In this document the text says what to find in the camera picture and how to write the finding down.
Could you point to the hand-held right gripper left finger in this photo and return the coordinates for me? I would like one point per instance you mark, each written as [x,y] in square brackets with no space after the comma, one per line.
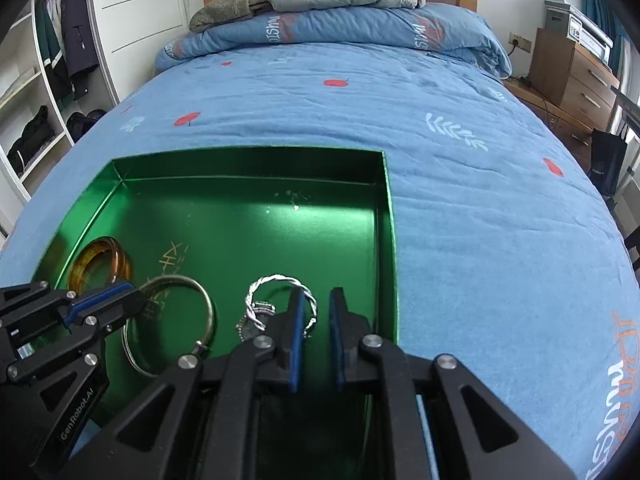
[298,345]

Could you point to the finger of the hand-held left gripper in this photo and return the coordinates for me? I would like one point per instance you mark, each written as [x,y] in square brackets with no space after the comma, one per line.
[30,302]
[100,302]

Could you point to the green and white hanging jacket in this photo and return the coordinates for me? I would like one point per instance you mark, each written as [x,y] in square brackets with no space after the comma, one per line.
[50,50]

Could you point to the green metal tray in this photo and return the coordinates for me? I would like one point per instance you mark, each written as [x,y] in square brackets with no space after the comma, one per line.
[240,230]

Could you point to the teal window curtain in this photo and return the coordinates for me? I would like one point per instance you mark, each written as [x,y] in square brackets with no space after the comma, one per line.
[602,15]

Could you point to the white open wardrobe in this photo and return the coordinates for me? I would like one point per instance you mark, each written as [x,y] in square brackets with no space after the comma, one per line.
[135,5]

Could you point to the low wooden cabinet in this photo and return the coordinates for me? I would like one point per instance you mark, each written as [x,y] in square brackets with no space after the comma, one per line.
[535,97]

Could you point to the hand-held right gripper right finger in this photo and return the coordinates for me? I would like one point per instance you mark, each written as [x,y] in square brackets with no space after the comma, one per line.
[336,345]

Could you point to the wooden drawer chest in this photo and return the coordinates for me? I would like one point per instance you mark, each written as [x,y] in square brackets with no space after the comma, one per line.
[565,70]

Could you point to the wall socket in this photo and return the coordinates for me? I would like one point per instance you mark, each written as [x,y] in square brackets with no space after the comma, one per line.
[520,41]

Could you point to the folded blue quilt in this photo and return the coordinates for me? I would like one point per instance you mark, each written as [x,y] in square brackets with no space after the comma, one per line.
[350,27]

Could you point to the amber bangle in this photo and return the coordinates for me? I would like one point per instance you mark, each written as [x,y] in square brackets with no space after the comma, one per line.
[123,260]

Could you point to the black tote bag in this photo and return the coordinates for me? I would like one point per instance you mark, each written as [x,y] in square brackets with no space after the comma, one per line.
[607,160]

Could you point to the olive fleece garment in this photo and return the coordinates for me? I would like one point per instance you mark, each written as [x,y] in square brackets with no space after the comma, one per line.
[225,10]

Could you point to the black bag on shelf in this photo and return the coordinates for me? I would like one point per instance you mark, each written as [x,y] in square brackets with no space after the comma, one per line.
[85,125]
[32,140]

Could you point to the grey electric keyboard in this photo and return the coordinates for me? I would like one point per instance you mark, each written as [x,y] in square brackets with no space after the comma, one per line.
[627,107]

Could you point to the plain silver bangle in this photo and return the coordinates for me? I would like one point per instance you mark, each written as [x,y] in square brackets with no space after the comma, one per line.
[210,310]

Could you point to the dark hanging jacket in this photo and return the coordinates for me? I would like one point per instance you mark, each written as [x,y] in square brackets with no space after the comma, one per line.
[77,35]

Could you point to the white and grey printer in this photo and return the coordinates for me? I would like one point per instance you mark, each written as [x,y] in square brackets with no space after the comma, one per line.
[575,25]

